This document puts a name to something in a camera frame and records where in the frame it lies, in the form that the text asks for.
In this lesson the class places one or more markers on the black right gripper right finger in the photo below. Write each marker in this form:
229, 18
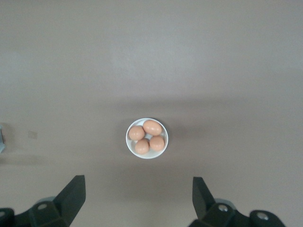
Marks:
208, 210

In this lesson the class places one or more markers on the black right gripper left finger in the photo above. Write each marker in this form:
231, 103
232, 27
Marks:
64, 203

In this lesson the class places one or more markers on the clear plastic egg carton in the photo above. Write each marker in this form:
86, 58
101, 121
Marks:
1, 139

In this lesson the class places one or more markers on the brown egg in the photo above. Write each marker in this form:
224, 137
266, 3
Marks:
152, 127
157, 143
136, 132
142, 146

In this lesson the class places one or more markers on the white round bowl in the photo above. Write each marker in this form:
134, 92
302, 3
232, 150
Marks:
148, 155

